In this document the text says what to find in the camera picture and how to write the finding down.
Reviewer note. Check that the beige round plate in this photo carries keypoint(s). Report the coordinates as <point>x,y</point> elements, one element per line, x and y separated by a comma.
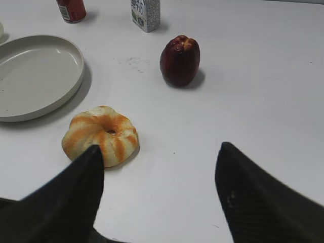
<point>39,74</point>

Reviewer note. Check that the red soda can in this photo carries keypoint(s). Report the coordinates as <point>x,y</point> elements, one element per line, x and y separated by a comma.
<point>72,11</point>

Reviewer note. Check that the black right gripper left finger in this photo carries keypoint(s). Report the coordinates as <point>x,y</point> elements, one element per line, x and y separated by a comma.
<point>63,210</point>

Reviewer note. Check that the white milk carton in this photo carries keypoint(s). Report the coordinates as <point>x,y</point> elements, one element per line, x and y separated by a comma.
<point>146,14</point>

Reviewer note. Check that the dark red apple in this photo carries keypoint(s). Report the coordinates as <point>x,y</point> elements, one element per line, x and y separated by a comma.
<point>179,61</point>

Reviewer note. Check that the pale white egg toy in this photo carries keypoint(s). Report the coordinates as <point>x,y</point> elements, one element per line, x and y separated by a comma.
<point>1,30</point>

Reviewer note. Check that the orange striped pumpkin toy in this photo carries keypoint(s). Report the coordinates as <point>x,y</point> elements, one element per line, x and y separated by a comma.
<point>102,126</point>

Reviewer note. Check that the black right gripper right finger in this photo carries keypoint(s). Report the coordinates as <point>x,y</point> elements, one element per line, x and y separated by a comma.
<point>260,208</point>

